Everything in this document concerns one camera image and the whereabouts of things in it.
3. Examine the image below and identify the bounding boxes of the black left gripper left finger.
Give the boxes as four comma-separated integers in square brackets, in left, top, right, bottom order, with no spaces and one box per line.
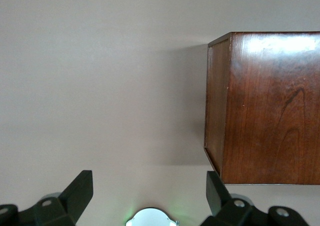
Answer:
[0,170,94,226]

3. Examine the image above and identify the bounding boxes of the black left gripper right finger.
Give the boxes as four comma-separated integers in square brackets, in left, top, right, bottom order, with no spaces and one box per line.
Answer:
[201,171,310,226]

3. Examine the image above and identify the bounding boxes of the dark brown wooden cabinet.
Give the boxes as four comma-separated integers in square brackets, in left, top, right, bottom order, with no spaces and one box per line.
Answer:
[204,31,320,186]

